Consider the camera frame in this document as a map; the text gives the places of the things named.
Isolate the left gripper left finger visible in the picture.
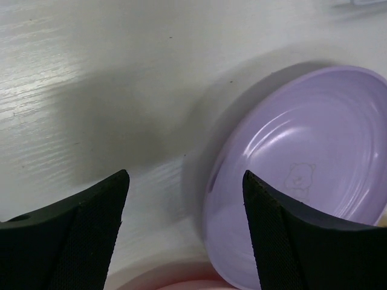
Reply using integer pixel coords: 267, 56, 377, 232
1, 170, 129, 289

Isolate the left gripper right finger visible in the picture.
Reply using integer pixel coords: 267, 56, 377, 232
242, 171, 386, 289

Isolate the purple plate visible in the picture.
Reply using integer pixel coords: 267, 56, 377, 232
203, 66, 386, 289

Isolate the orange plate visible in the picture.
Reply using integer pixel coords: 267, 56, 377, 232
377, 212, 387, 227

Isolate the pink plate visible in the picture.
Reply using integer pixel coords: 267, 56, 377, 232
119, 261, 232, 289

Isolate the white wire dish rack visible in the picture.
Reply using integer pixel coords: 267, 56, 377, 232
333, 0, 386, 8

